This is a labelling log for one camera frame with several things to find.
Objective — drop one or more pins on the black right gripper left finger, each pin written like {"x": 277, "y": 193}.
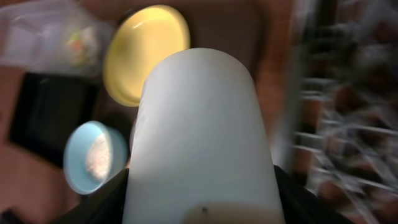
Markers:
{"x": 105, "y": 206}

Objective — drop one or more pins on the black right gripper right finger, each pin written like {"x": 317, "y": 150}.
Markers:
{"x": 301, "y": 206}

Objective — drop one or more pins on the pale green cup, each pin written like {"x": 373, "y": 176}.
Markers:
{"x": 200, "y": 153}

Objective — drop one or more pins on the green snack wrapper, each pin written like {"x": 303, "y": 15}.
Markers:
{"x": 82, "y": 47}

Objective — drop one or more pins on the grey dishwasher rack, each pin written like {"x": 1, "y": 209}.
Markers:
{"x": 338, "y": 133}

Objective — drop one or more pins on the light blue bowl with rice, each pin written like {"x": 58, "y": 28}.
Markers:
{"x": 93, "y": 155}

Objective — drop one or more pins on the black tray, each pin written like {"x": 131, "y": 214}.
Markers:
{"x": 48, "y": 110}

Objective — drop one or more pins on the yellow plate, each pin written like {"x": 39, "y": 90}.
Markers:
{"x": 141, "y": 42}

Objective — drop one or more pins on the clear plastic bin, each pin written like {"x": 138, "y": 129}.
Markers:
{"x": 34, "y": 35}

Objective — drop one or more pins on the brown serving tray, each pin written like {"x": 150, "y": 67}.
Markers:
{"x": 234, "y": 27}

